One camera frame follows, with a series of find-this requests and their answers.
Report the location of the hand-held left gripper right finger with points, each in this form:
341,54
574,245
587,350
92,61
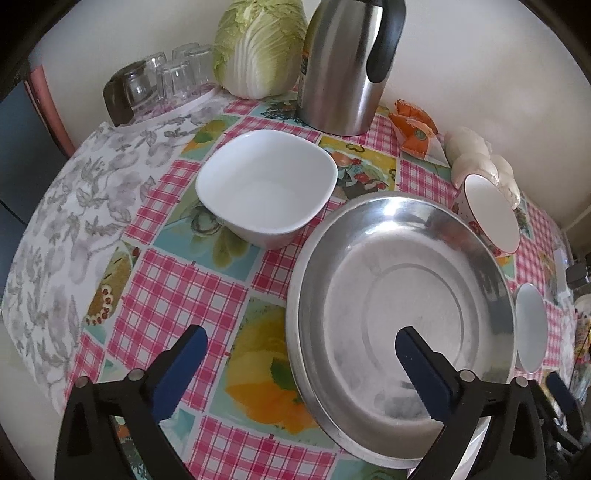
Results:
422,369

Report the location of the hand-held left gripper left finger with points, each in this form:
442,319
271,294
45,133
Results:
180,369

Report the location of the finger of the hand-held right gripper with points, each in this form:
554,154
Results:
561,394

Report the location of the white round bowl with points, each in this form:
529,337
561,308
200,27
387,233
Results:
531,327

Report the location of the stainless steel basin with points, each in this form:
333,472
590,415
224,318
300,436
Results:
369,277

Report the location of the floral bowl with red rim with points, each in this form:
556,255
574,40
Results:
489,207

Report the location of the white square bowl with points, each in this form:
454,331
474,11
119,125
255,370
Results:
263,194

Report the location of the pink checked tablecloth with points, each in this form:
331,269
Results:
157,295

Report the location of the black power adapter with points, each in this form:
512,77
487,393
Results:
579,274

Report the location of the white power strip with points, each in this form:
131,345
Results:
561,265

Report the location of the grey floral cloth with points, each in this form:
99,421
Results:
69,207

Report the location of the bag of steamed buns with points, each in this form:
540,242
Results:
466,147

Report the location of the orange and white snack packet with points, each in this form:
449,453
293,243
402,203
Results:
422,143

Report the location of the orange crumpled snack packet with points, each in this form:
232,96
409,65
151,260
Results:
408,113

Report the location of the white tray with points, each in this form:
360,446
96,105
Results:
198,99

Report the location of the dark brown glass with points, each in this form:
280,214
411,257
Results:
113,99

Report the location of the clear drinking glass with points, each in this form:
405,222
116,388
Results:
175,83
138,90
154,62
191,60

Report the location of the stainless steel thermos jug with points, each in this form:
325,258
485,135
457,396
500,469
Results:
337,78

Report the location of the napa cabbage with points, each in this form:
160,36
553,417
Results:
258,50

